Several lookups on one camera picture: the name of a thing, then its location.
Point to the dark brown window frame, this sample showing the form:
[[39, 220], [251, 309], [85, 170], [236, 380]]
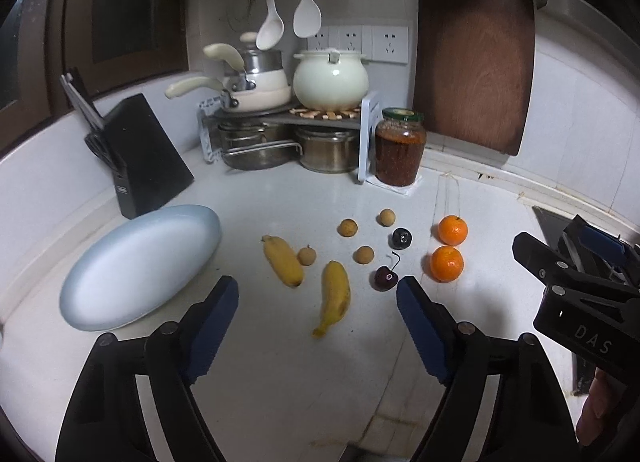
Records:
[[111, 43]]

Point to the white grey shelf rack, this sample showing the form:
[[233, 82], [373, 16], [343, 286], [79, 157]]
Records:
[[210, 115]]

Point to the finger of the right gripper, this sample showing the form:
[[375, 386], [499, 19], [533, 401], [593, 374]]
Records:
[[591, 249], [545, 264]]

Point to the glass jar green lid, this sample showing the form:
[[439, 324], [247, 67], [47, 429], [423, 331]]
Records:
[[400, 139]]

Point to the dark round plum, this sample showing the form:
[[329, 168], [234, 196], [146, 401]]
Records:
[[400, 239]]

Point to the yellow banana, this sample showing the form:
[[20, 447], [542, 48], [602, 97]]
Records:
[[335, 297], [283, 261]]

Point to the dark cherry with stem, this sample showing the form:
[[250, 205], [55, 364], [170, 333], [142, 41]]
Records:
[[386, 277]]

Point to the white hanging rice spoon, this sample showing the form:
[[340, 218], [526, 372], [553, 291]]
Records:
[[307, 20]]

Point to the white pad under jar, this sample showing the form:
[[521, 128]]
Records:
[[402, 191]]

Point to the black knife block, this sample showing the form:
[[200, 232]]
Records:
[[147, 169]]

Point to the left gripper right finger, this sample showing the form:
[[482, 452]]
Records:
[[530, 420]]

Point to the cream saucepan lower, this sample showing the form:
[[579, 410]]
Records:
[[253, 100]]

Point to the white ceramic round pot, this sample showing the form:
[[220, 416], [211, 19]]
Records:
[[330, 79]]

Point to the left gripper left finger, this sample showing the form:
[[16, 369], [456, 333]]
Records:
[[104, 420]]

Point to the steel pan under rack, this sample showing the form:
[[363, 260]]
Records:
[[258, 145]]

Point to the steel pot under rack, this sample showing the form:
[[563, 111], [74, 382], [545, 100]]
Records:
[[328, 151]]

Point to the orange mandarin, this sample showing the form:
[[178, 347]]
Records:
[[446, 264], [452, 230]]

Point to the person's right hand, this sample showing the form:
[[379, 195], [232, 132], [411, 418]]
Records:
[[603, 395]]

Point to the white hanging ladle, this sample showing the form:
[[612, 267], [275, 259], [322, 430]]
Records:
[[272, 28]]

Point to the wooden lattice trivet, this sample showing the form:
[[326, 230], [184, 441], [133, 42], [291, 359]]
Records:
[[338, 115]]

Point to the longan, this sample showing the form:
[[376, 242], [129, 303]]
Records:
[[347, 228], [386, 218], [364, 255], [307, 255]]

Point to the light blue oval plate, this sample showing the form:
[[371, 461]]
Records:
[[138, 266]]

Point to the brown wooden cutting board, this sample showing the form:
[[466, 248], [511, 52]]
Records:
[[474, 70]]

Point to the white wall socket strip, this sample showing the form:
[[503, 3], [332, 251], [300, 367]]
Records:
[[386, 44]]

